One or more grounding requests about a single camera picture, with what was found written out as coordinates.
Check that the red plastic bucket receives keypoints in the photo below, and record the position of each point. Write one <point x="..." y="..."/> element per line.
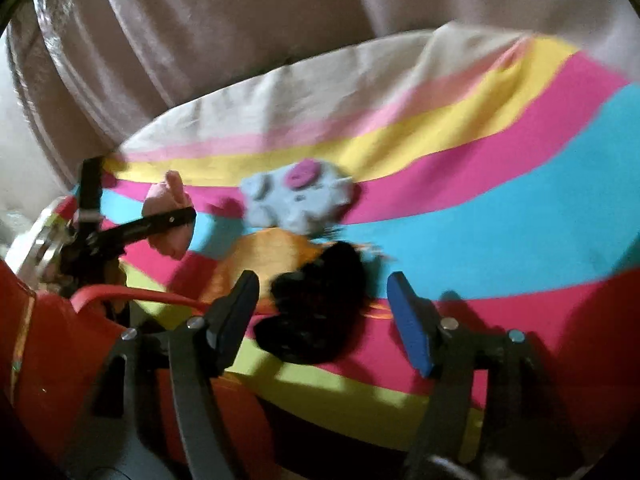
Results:
<point x="55" y="350"/>

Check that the orange and black plush toy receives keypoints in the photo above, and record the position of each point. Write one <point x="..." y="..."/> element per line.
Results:
<point x="265" y="255"/>

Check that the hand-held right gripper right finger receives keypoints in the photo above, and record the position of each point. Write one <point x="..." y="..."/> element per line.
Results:
<point x="412" y="330"/>

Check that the black fuzzy cloth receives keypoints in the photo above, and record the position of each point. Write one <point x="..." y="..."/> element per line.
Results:
<point x="315" y="310"/>

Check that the colourful striped blanket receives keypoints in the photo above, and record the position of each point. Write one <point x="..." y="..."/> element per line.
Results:
<point x="500" y="210"/>

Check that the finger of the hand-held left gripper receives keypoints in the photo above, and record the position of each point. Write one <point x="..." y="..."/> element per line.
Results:
<point x="150" y="225"/>
<point x="91" y="185"/>

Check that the light blue plush toy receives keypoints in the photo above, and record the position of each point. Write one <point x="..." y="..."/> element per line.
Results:
<point x="295" y="210"/>

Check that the pink sock bundle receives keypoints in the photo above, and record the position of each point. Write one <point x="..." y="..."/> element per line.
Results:
<point x="170" y="246"/>

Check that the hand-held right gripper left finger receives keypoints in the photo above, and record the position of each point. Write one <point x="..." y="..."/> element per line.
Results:
<point x="235" y="320"/>

